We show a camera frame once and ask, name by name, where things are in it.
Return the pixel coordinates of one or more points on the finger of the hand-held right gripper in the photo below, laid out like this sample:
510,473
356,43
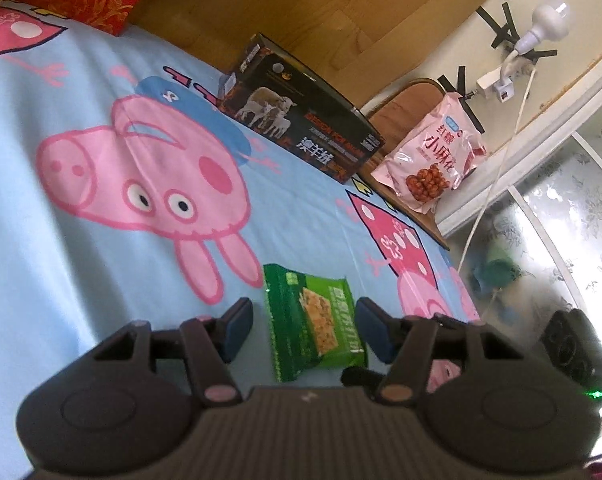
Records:
361,377

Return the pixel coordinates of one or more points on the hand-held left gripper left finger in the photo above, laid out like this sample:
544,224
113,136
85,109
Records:
236,331

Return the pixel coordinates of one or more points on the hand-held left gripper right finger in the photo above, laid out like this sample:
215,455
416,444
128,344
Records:
373,331

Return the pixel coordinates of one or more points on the bright green snack packet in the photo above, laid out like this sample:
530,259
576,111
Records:
311,320

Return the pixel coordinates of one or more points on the green blurred object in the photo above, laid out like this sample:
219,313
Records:
498,267

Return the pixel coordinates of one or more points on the frosted patterned glass door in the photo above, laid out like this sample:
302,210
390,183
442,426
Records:
571,220

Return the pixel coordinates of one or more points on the pink snack bag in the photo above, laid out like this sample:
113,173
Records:
431,160

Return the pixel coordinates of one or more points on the printed blanket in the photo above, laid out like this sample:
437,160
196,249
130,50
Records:
56,285

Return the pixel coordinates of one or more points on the wooden chair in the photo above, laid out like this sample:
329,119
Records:
406,105

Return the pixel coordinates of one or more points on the black printed box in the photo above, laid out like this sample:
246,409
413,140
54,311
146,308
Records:
301,110

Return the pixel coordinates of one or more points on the black tape strip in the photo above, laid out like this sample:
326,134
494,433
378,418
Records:
463,80
542,54
498,27

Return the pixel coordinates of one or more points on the wooden headboard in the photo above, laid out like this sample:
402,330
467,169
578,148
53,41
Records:
331,20

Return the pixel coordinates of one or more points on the white light bulb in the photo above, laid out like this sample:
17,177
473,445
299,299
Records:
546,22

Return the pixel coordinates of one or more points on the white wall plug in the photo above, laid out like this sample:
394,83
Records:
501,87

